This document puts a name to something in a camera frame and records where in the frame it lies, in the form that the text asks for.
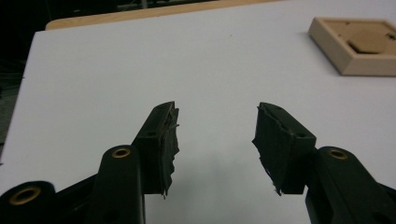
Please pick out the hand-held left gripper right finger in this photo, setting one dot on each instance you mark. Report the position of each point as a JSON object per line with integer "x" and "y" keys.
{"x": 280, "y": 146}

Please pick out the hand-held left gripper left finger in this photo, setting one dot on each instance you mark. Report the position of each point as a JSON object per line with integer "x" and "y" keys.
{"x": 155, "y": 149}

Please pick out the wooden picture frame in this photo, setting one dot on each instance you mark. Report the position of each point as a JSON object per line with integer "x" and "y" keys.
{"x": 336, "y": 51}

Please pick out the white table sheet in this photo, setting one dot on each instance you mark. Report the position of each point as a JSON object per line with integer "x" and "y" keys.
{"x": 155, "y": 62}

